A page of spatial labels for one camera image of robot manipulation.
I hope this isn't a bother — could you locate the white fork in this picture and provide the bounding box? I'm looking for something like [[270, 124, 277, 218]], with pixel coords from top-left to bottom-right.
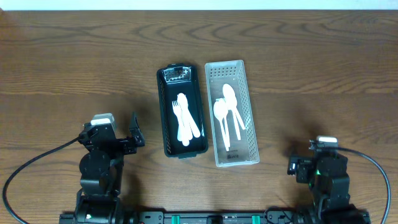
[[172, 101, 189, 147], [177, 106, 190, 146]]

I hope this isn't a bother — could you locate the black plastic basket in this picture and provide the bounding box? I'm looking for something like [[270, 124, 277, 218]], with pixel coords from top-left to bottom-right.
[[157, 63, 208, 159]]

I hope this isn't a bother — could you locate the white spoon pair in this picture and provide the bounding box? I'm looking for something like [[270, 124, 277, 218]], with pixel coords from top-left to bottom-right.
[[223, 83, 246, 130], [218, 98, 231, 151]]

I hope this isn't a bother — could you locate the clear plastic basket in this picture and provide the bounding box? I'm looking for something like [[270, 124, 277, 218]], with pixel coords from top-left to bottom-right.
[[205, 60, 260, 167]]

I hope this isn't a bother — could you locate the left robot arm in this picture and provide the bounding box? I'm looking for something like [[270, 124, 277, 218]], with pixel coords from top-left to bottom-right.
[[72, 113, 145, 224]]

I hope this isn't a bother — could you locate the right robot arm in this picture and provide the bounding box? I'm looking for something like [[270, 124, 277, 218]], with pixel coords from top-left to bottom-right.
[[287, 140, 371, 224]]

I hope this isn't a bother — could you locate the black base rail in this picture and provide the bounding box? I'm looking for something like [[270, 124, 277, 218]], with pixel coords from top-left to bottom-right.
[[58, 207, 371, 224]]

